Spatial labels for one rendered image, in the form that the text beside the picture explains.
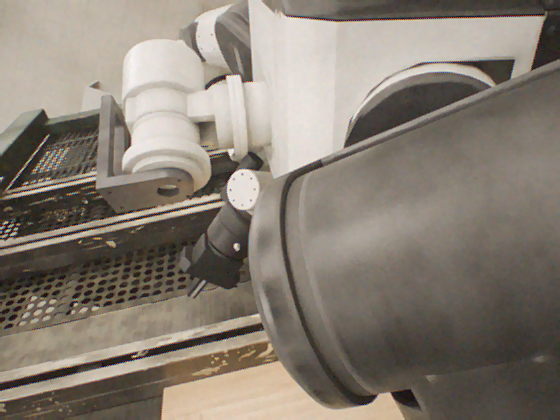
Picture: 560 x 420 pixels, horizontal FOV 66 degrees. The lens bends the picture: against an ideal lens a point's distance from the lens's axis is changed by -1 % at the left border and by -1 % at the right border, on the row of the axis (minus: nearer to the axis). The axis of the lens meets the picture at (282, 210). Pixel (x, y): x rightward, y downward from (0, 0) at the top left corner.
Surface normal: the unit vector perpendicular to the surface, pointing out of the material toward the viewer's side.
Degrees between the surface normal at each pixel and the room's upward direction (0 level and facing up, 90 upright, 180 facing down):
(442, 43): 83
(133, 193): 101
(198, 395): 59
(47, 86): 90
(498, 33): 83
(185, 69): 106
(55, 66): 90
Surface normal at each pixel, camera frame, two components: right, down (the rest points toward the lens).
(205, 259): 0.16, 0.52
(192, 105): 0.06, -0.48
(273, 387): -0.15, -0.83
